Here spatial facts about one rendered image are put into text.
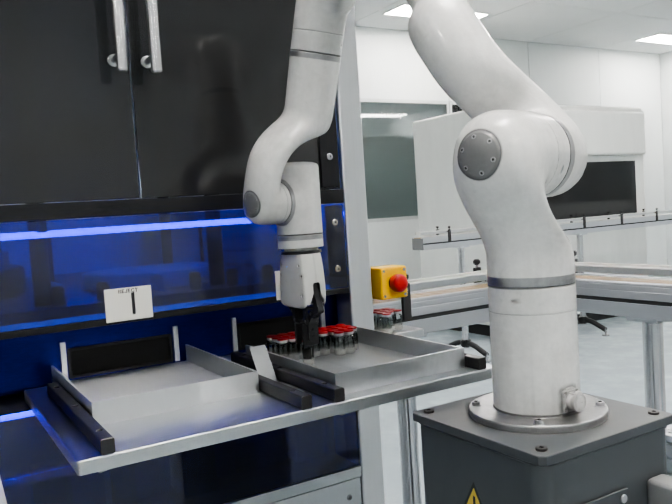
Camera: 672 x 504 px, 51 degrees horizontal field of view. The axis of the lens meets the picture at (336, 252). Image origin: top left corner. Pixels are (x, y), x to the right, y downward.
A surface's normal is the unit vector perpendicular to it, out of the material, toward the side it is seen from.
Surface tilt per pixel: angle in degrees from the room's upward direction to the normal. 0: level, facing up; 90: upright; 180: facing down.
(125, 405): 90
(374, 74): 90
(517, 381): 90
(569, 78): 90
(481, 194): 126
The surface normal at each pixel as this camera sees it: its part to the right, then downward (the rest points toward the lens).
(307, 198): 0.59, 0.00
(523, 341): -0.45, 0.08
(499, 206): -0.44, 0.67
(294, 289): -0.86, 0.06
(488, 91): 0.03, 0.66
